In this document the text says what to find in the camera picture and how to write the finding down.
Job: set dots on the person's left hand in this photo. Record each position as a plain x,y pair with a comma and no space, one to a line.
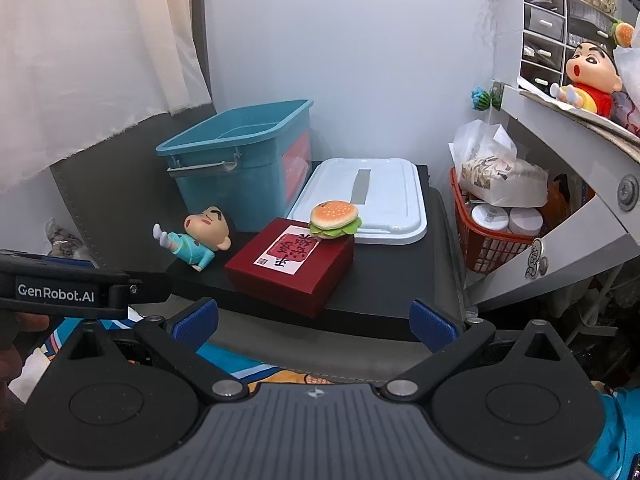
32,321

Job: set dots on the beige curtain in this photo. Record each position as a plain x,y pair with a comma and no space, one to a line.
75,60

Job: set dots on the cartoon boy plush doll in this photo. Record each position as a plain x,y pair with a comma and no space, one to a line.
592,90

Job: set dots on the teal plastic storage bin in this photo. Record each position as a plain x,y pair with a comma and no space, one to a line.
250,185

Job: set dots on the red plastic basket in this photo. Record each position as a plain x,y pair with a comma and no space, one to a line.
480,245

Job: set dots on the burger toy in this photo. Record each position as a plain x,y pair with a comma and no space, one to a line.
332,215
624,34

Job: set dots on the white jar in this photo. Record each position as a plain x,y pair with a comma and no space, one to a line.
489,217
525,221

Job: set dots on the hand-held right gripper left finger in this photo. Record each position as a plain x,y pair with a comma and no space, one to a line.
195,320

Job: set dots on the cartoon boy figure teal pajamas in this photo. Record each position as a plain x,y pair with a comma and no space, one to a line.
192,247

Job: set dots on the blue green small ornament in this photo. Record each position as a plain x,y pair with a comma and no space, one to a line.
484,100

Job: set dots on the black desktop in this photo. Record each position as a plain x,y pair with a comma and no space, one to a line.
395,280

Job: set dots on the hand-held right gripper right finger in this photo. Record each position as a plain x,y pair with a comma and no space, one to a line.
430,327

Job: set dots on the metal keyring charm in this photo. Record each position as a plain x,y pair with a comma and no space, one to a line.
536,260

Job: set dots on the red gift box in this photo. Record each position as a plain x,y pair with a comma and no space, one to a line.
310,285

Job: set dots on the white plastic bag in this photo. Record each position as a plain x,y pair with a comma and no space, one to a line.
480,140

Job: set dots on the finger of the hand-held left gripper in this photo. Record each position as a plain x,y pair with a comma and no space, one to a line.
150,287

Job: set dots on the floral tissue pack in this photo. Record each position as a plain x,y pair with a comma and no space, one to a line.
500,180

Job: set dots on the grey leather chair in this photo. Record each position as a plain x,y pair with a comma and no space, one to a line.
100,200

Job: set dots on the white drawer organizer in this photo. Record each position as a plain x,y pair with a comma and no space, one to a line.
545,20

